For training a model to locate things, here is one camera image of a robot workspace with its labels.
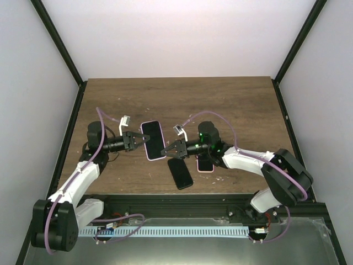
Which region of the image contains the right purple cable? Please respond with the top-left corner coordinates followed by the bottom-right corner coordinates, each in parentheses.
top-left (181, 110), bottom-right (309, 243)

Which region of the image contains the black frame post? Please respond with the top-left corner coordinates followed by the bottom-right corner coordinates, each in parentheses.
top-left (29, 0), bottom-right (84, 86)
top-left (274, 0), bottom-right (329, 82)

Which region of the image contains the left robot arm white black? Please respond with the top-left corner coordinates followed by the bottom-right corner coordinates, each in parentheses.
top-left (31, 121), bottom-right (150, 253)

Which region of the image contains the right black frame post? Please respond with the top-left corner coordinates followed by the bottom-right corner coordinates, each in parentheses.
top-left (274, 0), bottom-right (329, 82)

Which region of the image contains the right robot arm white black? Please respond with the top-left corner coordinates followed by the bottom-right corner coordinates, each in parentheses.
top-left (161, 121), bottom-right (313, 222)

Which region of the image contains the left black frame post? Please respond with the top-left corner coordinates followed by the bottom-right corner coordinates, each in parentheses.
top-left (29, 0), bottom-right (84, 86)

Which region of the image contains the purple cable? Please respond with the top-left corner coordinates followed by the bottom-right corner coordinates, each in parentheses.
top-left (181, 110), bottom-right (309, 243)
top-left (44, 107), bottom-right (145, 255)

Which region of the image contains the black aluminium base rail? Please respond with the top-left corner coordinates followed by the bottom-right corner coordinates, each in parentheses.
top-left (35, 193), bottom-right (328, 224)

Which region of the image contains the white slotted cable duct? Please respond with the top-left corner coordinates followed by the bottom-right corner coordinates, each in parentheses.
top-left (78, 226), bottom-right (249, 238)

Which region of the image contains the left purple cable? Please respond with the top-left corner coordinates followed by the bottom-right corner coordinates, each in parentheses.
top-left (44, 107), bottom-right (145, 255)

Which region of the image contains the dark red smartphone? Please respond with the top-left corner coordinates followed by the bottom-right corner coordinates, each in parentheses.
top-left (142, 122), bottom-right (166, 160)

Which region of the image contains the lavender phone case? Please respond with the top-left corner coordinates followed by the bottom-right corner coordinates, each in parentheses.
top-left (140, 120), bottom-right (168, 161)

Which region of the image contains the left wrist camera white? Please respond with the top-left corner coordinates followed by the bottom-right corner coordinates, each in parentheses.
top-left (119, 115), bottom-right (131, 136)

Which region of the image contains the pink phone case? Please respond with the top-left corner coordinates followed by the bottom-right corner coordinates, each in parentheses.
top-left (196, 154), bottom-right (216, 174)

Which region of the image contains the black phone case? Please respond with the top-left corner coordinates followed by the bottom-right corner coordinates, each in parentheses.
top-left (167, 157), bottom-right (194, 190)

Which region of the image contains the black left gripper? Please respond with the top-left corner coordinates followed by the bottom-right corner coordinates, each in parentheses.
top-left (103, 131), bottom-right (151, 152)

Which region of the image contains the black smartphone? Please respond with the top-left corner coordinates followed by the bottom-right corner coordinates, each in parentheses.
top-left (168, 158), bottom-right (193, 189)

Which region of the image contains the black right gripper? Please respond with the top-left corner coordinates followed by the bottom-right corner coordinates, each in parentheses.
top-left (162, 139), bottom-right (210, 160)

